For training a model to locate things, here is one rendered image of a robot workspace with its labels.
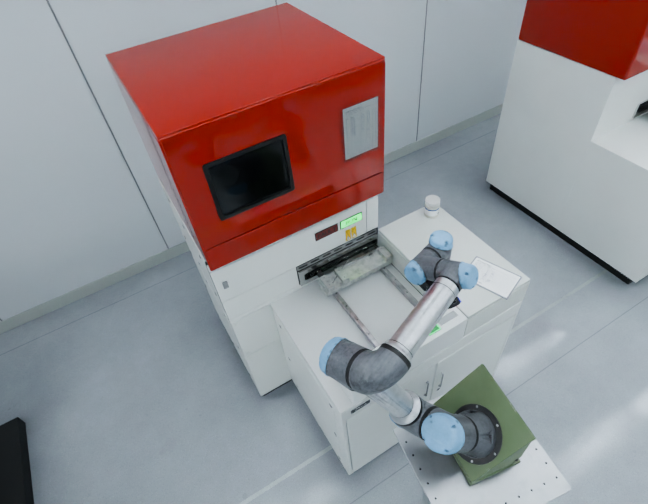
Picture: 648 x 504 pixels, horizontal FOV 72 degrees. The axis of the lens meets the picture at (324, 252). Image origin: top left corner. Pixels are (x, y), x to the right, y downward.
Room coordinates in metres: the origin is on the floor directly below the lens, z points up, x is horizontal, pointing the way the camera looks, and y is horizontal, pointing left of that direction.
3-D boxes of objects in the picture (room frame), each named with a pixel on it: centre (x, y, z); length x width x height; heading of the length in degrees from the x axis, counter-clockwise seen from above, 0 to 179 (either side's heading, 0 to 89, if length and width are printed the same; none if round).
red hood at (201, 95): (1.67, 0.23, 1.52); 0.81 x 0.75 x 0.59; 115
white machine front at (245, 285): (1.39, 0.10, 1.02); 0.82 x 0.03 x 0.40; 115
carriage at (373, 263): (1.38, -0.14, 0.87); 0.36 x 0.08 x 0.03; 115
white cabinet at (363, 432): (1.21, -0.29, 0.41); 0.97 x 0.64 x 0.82; 115
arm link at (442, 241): (0.98, -0.37, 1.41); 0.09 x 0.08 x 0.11; 132
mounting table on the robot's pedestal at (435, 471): (0.53, -0.44, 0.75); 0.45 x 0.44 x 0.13; 17
